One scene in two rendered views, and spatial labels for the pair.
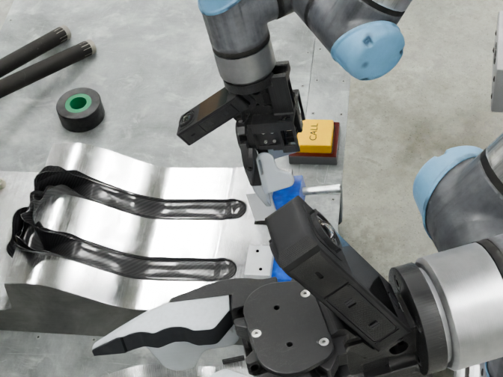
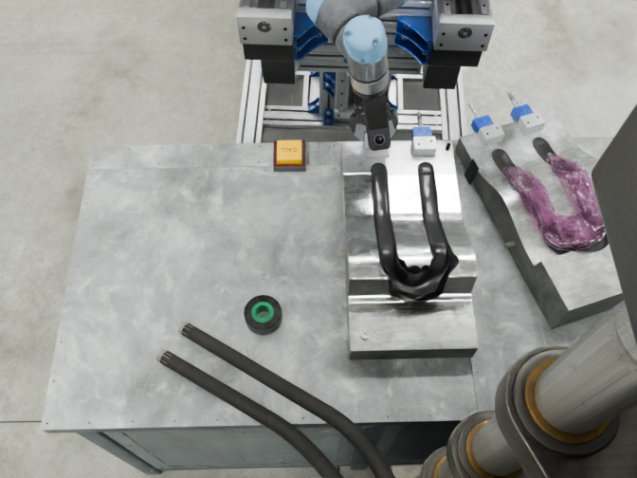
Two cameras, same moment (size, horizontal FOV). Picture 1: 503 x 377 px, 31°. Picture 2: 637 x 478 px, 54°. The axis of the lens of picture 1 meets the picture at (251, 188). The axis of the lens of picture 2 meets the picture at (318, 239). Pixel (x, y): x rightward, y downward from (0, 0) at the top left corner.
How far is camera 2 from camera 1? 145 cm
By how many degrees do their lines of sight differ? 53
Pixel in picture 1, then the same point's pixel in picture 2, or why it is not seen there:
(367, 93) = (42, 282)
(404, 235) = not seen: hidden behind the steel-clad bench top
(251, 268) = (431, 145)
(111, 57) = (192, 312)
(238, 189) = (362, 169)
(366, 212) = not seen: hidden behind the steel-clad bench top
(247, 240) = (402, 158)
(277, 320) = not seen: outside the picture
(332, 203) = (337, 145)
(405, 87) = (39, 255)
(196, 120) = (386, 128)
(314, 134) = (291, 149)
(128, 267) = (431, 223)
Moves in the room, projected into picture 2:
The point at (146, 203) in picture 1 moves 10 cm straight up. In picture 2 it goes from (378, 222) to (382, 198)
